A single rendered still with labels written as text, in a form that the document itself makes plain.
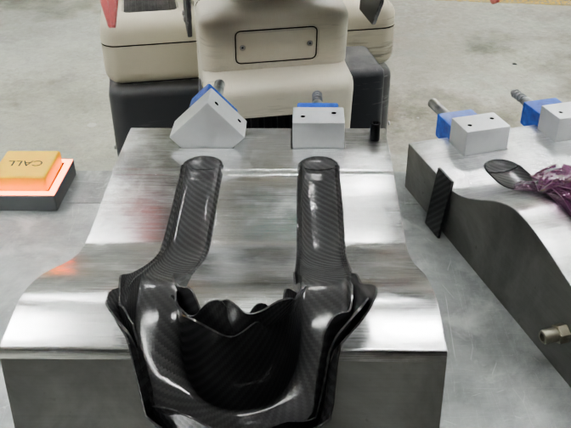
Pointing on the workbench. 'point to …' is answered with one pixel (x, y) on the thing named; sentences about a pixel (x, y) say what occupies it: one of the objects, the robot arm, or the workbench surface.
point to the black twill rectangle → (439, 202)
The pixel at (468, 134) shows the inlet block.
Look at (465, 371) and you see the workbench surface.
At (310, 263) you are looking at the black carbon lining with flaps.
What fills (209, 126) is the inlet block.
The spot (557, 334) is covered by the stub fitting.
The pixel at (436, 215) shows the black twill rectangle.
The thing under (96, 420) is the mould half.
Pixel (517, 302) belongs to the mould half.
